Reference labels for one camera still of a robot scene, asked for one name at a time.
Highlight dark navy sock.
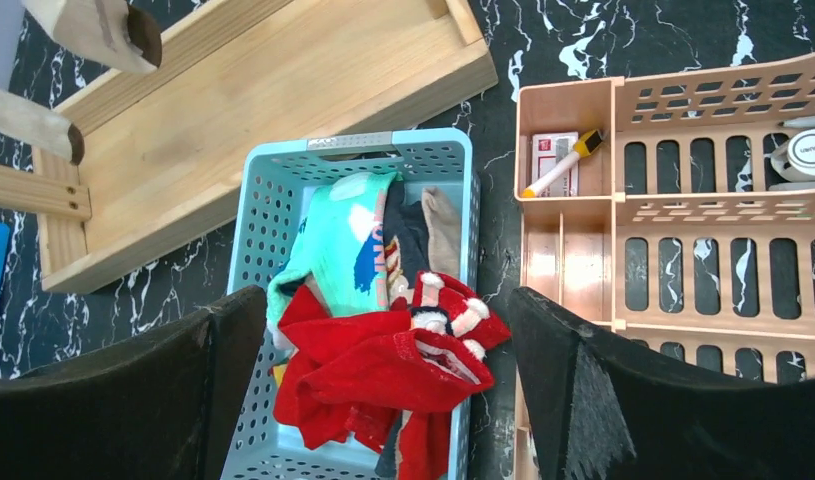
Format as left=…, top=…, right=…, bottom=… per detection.
left=383, top=181, right=430, bottom=301

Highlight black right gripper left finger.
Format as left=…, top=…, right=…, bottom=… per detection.
left=0, top=286, right=266, bottom=479

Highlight small red white card box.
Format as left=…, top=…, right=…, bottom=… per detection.
left=530, top=131, right=579, bottom=197

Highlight white tape dispenser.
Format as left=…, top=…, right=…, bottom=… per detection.
left=770, top=128, right=815, bottom=182

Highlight mint green patterned sock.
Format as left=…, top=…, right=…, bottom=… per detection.
left=266, top=172, right=401, bottom=335

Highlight beige brown sock left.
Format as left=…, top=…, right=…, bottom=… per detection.
left=0, top=89, right=85, bottom=166

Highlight red sock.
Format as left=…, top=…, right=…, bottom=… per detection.
left=273, top=271, right=510, bottom=479

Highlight light blue perforated basket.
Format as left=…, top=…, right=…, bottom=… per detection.
left=221, top=128, right=480, bottom=479

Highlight wooden drying rack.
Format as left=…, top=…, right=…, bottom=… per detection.
left=0, top=1, right=498, bottom=294

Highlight peach plastic desk organizer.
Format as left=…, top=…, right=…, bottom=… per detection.
left=513, top=53, right=815, bottom=479

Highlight white marker yellow cap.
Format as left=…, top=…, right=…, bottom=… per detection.
left=522, top=129, right=605, bottom=198

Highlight beige sock in basket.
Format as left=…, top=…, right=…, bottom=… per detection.
left=421, top=187, right=461, bottom=278

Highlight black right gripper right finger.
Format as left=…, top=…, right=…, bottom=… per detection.
left=508, top=287, right=815, bottom=479

